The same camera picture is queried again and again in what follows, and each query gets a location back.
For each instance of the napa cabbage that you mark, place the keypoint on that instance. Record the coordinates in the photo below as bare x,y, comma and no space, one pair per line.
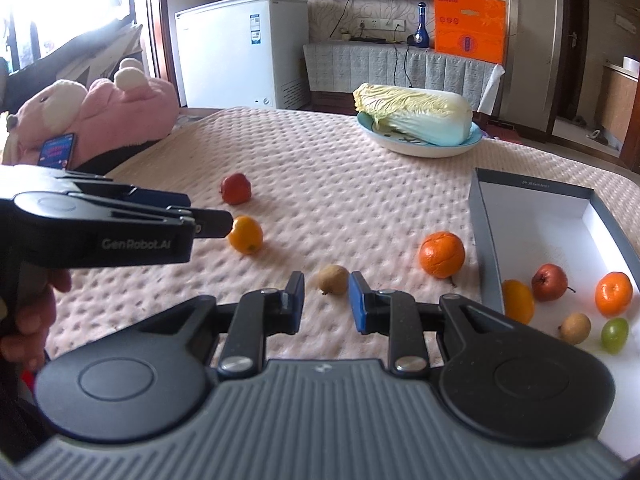
415,112

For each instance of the light blue plate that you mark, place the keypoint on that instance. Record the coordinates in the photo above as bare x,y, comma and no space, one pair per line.
415,150

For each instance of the cloth covered tv cabinet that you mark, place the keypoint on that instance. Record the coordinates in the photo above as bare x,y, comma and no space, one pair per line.
350,67

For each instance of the white wall socket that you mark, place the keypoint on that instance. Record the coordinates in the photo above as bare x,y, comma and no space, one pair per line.
382,24

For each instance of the black set-top box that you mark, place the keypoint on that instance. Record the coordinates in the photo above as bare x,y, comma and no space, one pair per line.
367,39

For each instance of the person's left hand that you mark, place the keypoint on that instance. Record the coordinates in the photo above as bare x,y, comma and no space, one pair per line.
35,325

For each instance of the dark red small apple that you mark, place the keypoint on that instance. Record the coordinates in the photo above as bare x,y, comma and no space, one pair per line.
550,283

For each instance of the smooth oval orange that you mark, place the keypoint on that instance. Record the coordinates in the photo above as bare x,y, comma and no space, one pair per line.
519,302

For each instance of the white chest freezer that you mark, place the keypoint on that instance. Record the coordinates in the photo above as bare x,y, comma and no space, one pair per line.
225,55

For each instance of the white slipper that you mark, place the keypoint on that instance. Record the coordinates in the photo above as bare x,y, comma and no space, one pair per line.
594,134

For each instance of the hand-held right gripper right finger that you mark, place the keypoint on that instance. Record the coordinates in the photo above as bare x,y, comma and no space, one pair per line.
359,305

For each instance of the pink plush toy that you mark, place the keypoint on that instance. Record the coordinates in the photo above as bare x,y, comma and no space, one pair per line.
125,110

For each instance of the wooden kitchen cabinet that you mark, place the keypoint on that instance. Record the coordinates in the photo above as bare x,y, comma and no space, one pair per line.
620,105

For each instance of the small round orange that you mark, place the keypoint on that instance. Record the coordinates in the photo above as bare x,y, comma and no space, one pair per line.
246,235

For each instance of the bright red apple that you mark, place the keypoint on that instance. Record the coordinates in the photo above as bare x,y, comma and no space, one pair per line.
235,189

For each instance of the red plastic item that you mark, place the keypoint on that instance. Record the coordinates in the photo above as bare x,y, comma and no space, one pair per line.
500,132

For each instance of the smartphone with lit screen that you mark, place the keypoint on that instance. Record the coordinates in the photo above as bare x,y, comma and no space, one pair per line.
56,151

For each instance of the pink bumpy blanket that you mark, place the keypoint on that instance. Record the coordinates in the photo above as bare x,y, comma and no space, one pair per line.
325,185

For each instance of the grey cardboard box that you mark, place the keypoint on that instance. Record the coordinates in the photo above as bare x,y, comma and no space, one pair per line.
540,230

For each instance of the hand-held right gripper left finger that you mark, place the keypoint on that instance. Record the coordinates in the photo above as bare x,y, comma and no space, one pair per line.
295,305

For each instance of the small smooth tangerine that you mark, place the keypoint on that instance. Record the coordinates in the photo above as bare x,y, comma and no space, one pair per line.
613,294

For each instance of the green grape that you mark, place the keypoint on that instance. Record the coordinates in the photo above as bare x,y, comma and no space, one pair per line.
614,336

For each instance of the orange gift bag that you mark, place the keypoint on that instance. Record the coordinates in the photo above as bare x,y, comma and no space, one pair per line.
470,27

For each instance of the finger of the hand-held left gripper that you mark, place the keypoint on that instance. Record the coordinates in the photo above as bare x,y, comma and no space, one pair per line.
160,197
212,224

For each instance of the brown kiwi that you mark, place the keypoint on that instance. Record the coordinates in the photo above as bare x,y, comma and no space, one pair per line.
334,280
575,329

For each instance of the blue glass bottle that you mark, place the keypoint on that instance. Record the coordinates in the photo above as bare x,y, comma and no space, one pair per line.
419,39

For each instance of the large wrinkled tangerine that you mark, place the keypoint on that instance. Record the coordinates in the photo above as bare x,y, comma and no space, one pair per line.
442,255

